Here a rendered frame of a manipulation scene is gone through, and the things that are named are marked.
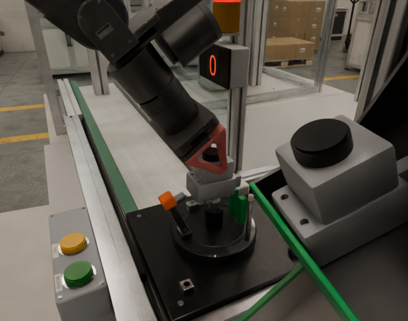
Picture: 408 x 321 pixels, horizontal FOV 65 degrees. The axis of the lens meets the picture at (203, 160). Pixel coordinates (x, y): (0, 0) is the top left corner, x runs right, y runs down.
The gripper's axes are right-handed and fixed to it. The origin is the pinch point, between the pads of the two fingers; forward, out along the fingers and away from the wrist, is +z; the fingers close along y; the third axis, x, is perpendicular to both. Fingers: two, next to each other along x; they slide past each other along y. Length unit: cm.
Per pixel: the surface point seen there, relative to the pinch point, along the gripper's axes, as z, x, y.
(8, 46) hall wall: 28, 135, 822
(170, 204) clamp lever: -0.4, 8.8, -1.3
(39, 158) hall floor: 67, 100, 248
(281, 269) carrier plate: 14.6, 3.3, -11.3
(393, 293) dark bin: -11.0, -0.5, -31.0
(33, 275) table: 3.7, 38.8, 14.9
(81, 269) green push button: -0.6, 25.0, 1.0
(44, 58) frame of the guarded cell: -13, 16, 81
